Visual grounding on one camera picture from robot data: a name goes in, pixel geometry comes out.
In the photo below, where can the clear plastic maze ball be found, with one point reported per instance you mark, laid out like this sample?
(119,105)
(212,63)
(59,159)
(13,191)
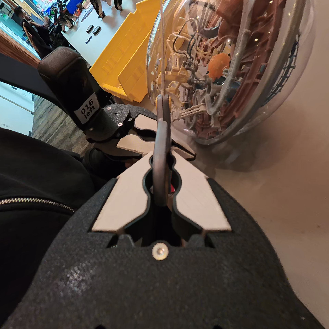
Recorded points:
(257,77)

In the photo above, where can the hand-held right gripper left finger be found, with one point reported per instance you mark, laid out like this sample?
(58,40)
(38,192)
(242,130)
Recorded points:
(120,203)

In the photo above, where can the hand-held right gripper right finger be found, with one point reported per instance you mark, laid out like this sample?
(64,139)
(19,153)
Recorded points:
(200,203)

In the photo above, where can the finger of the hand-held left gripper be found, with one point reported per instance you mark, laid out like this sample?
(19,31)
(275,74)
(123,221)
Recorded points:
(145,122)
(133,144)

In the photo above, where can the grey orange scissors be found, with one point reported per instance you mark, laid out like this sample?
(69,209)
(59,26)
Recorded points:
(162,133)

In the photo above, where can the large yellow plastic bin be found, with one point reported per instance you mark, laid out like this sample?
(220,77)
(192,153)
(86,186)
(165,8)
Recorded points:
(115,59)

